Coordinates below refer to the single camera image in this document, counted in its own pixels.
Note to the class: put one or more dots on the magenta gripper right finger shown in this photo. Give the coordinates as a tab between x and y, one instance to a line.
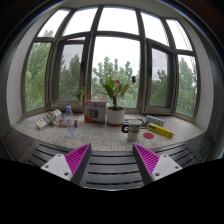
152	166

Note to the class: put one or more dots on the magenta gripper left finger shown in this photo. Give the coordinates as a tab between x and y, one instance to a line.
70	166

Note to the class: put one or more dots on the clear plastic water bottle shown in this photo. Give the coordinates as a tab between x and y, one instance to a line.
70	121

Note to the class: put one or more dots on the yellow long box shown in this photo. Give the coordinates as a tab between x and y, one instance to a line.
160	130

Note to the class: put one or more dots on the black white printed card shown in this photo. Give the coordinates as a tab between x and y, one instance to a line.
124	127

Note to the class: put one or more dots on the colourful flat book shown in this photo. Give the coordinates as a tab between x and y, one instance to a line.
63	121

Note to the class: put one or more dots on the light blue small box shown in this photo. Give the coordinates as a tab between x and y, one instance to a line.
155	120

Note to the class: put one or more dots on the cream mug with lettering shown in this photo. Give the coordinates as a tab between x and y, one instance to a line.
134	127

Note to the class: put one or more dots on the white plastic wrapped package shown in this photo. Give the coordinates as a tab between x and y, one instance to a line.
51	118

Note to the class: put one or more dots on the red box with coloured rings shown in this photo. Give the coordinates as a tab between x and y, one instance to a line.
94	111

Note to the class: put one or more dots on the white plant pot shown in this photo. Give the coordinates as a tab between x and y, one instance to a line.
115	117

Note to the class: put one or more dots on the green plant with red flowers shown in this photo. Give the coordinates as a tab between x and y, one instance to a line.
113	88

